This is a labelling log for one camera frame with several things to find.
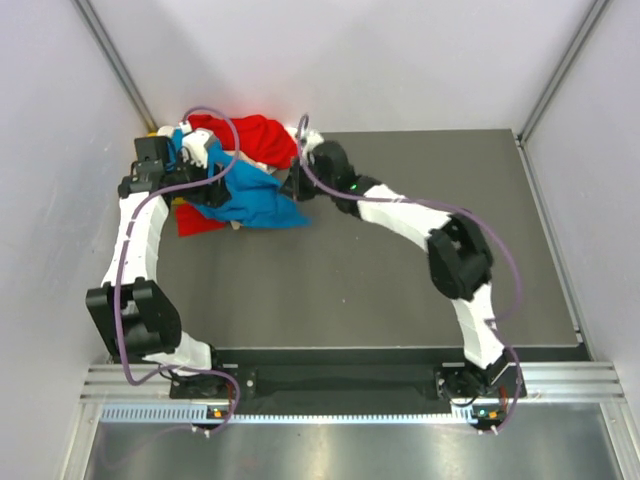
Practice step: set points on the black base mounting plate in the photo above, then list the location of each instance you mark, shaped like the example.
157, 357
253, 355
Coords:
345, 382

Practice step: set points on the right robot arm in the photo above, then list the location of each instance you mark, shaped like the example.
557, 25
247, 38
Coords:
459, 258

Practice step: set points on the blue t shirt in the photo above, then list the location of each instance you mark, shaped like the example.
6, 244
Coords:
255, 200

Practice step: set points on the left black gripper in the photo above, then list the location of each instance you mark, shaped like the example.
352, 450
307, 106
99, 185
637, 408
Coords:
214, 195

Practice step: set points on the right corner aluminium post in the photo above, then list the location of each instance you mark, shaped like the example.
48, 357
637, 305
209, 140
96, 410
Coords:
577, 43

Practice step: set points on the white t shirt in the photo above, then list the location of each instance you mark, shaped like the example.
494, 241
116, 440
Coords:
273, 152

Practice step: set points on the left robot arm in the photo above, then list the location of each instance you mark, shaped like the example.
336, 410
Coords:
135, 318

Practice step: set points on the left corner aluminium post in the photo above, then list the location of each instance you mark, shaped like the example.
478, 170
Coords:
98, 31

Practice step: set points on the corner aluminium post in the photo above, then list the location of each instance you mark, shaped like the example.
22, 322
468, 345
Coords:
577, 43
98, 31

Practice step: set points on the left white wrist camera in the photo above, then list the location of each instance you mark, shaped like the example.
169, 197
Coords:
194, 146

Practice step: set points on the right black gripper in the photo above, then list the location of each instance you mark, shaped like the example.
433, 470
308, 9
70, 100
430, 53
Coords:
293, 184

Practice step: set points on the red t shirt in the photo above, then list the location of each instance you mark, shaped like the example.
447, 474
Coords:
242, 132

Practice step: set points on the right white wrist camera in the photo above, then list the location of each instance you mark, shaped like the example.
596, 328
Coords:
310, 138

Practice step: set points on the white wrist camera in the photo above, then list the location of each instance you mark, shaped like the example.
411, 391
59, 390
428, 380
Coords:
194, 146
310, 138

